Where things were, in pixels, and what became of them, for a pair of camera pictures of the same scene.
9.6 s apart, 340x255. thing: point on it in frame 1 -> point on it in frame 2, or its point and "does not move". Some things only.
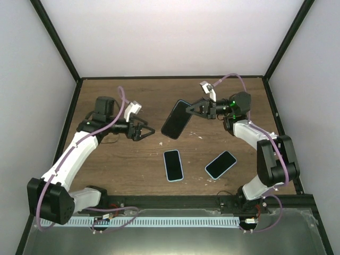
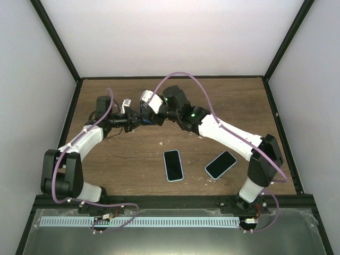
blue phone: [177, 120] -> [146, 121]
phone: [219, 166] does not move
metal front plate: [279, 232] does not move
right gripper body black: [212, 110] -> [155, 120]
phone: [173, 165] does not move
